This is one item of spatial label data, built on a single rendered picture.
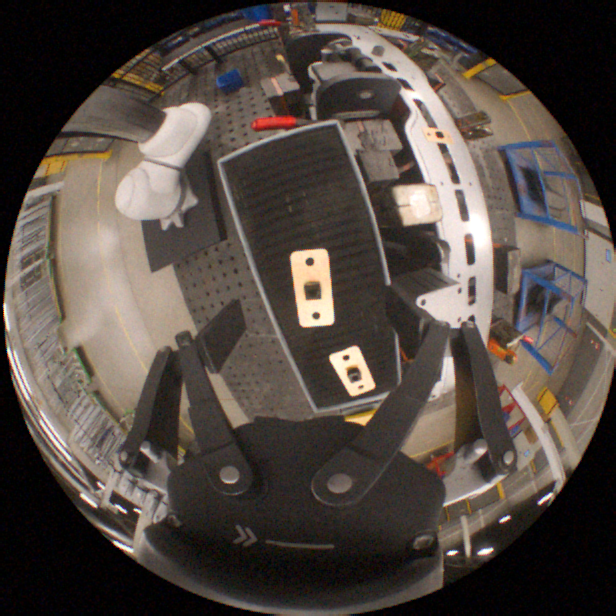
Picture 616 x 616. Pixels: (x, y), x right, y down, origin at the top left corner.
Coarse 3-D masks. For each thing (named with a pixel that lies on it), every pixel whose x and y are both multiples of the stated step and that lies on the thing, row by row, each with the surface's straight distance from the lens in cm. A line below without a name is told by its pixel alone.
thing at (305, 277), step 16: (304, 256) 21; (320, 256) 21; (304, 272) 22; (320, 272) 21; (304, 288) 21; (320, 288) 21; (304, 304) 23; (320, 304) 22; (304, 320) 23; (320, 320) 23
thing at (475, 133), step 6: (456, 126) 65; (486, 126) 64; (462, 132) 64; (468, 132) 63; (474, 132) 63; (480, 132) 63; (486, 132) 64; (492, 132) 65; (468, 138) 68; (474, 138) 69; (480, 138) 69; (444, 144) 74; (444, 150) 80
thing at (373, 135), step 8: (376, 120) 36; (352, 128) 35; (360, 128) 35; (368, 128) 35; (376, 128) 35; (384, 128) 36; (392, 128) 37; (352, 136) 34; (360, 136) 34; (368, 136) 34; (376, 136) 35; (384, 136) 35; (392, 136) 36; (352, 144) 33; (360, 144) 33; (368, 144) 33; (376, 144) 34; (384, 144) 34; (392, 144) 35; (400, 144) 36; (352, 152) 33; (360, 152) 32; (392, 152) 36
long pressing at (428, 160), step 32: (352, 32) 86; (416, 96) 58; (416, 128) 49; (448, 128) 56; (416, 160) 45; (448, 192) 47; (480, 192) 55; (448, 224) 46; (480, 224) 53; (480, 256) 53; (480, 288) 55; (480, 320) 60; (448, 384) 68
